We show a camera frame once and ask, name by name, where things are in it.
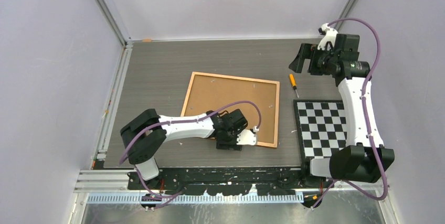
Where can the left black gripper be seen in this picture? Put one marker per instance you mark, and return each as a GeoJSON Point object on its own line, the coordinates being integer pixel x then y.
{"type": "Point", "coordinates": [232, 145]}

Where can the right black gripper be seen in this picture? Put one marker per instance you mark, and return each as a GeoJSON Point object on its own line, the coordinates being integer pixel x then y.
{"type": "Point", "coordinates": [305, 52]}

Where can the orange handled screwdriver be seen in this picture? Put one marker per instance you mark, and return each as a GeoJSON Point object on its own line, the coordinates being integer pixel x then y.
{"type": "Point", "coordinates": [294, 85]}

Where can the wooden picture frame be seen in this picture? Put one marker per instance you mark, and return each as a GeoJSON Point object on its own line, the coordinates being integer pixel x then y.
{"type": "Point", "coordinates": [209, 91]}

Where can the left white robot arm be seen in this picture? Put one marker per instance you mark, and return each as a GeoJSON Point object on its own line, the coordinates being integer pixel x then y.
{"type": "Point", "coordinates": [145, 134]}

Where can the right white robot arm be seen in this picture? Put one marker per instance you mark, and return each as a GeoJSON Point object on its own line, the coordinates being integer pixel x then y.
{"type": "Point", "coordinates": [365, 157]}

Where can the black white checkerboard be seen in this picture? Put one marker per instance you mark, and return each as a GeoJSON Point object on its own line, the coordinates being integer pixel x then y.
{"type": "Point", "coordinates": [320, 127]}

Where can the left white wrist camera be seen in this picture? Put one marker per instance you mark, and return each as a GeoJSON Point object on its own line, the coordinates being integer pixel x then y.
{"type": "Point", "coordinates": [248, 137]}

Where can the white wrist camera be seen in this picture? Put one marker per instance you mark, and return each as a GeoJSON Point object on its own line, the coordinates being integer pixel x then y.
{"type": "Point", "coordinates": [248, 137]}
{"type": "Point", "coordinates": [329, 37]}

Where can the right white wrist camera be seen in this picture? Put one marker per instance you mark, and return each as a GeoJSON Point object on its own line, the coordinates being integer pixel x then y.
{"type": "Point", "coordinates": [329, 37]}

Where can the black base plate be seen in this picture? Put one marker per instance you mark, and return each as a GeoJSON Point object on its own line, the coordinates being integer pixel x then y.
{"type": "Point", "coordinates": [230, 181]}

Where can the aluminium rail front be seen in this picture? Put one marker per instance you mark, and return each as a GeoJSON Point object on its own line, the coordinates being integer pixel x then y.
{"type": "Point", "coordinates": [111, 186]}

